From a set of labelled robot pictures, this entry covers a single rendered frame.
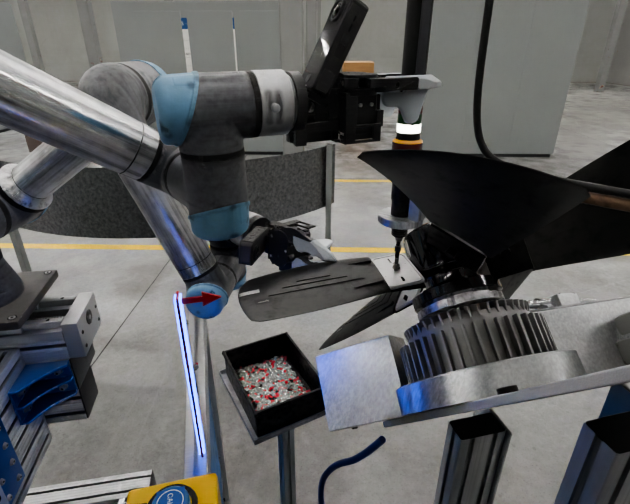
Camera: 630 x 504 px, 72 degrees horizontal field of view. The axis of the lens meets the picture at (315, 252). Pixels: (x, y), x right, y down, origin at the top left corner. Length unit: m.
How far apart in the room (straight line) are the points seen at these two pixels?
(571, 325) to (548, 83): 6.51
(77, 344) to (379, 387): 0.66
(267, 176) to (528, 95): 5.17
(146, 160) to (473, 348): 0.50
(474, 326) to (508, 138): 6.57
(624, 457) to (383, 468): 1.44
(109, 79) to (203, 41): 5.97
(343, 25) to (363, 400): 0.56
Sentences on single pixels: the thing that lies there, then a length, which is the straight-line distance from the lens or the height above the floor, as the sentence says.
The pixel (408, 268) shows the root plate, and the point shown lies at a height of 1.19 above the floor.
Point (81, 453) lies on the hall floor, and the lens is 2.19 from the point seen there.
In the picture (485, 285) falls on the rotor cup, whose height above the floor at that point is 1.20.
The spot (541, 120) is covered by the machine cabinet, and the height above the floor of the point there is 0.54.
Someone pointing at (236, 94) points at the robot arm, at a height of 1.48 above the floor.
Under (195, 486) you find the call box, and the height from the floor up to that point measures 1.07.
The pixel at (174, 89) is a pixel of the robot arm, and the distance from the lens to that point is 0.50.
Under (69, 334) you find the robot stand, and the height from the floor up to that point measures 0.97.
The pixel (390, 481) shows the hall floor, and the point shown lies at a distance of 1.92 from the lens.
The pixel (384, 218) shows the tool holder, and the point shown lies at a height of 1.29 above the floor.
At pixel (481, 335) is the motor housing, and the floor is 1.16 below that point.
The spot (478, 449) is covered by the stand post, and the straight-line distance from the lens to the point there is 0.89.
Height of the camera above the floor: 1.53
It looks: 26 degrees down
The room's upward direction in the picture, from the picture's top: straight up
